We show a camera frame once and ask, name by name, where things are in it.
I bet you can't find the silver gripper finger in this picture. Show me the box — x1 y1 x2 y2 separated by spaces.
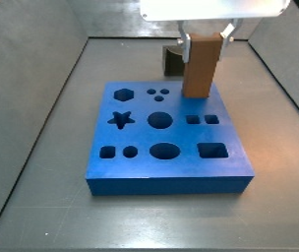
177 21 190 63
220 19 243 54

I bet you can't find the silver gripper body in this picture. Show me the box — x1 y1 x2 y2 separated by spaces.
140 0 290 22

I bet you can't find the brown arch-shaped block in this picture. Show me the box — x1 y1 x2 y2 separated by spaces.
183 32 223 98

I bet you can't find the blue shape-sorter board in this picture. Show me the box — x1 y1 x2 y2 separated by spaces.
85 81 255 195

